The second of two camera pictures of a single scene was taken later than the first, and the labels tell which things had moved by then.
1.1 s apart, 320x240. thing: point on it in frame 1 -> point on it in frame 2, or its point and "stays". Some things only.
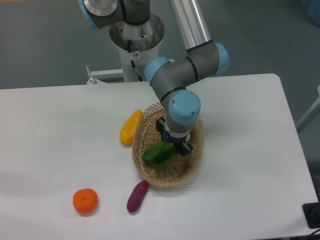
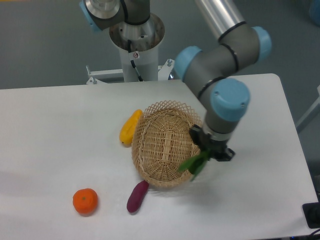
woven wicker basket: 178,170 stays
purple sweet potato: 137,195 stays
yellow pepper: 127,131 stays
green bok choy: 160,153 -> 194,164
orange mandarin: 85,200 stays
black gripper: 177,142 -> 202,139
